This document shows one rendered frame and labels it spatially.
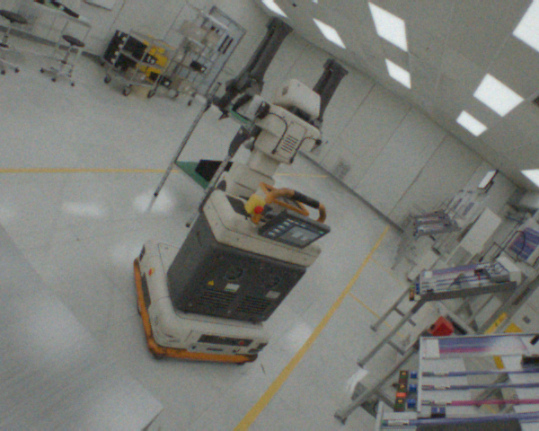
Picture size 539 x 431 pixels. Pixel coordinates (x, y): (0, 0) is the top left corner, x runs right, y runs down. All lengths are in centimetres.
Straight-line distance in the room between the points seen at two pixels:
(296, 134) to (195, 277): 79
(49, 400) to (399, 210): 968
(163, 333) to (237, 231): 57
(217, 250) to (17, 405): 105
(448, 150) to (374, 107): 236
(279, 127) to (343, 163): 849
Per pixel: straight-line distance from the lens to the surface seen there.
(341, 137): 1018
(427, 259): 592
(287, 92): 171
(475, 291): 269
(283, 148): 170
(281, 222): 137
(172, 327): 159
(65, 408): 59
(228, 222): 137
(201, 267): 147
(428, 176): 991
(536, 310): 285
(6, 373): 60
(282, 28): 184
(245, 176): 175
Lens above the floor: 131
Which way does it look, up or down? 18 degrees down
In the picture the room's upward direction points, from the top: 34 degrees clockwise
